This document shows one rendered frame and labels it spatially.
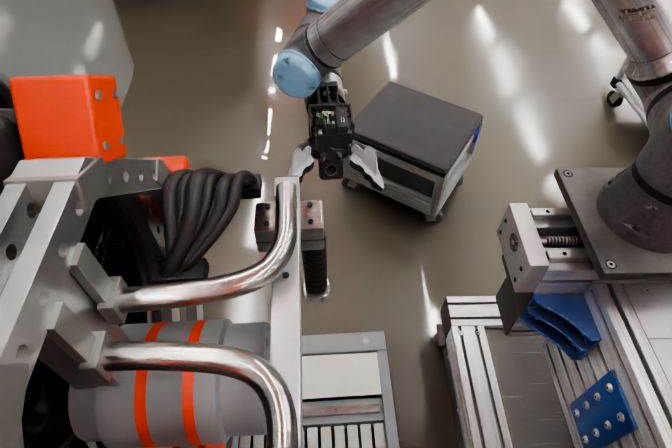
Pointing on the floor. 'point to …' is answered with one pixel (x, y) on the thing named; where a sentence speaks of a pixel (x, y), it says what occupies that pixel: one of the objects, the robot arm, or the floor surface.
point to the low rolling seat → (415, 147)
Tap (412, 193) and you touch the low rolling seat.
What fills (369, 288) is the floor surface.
